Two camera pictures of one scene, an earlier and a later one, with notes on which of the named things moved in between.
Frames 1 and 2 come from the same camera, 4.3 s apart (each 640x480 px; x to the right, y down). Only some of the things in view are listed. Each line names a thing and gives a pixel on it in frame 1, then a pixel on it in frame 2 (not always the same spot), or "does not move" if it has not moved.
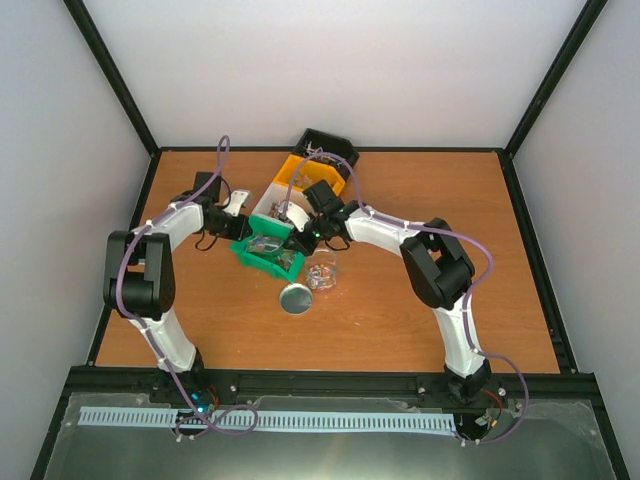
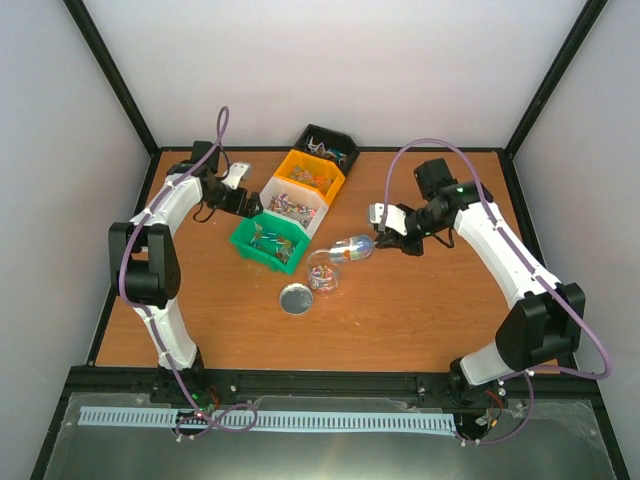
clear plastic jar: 321,270 does not move
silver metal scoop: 268,243 to 354,248
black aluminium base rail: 388,381 does not move
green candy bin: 265,248 does not move
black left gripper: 242,232 to 236,207
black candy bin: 317,142 does not move
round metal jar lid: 296,298 does not move
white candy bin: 277,193 does not move
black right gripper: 298,245 to 413,248
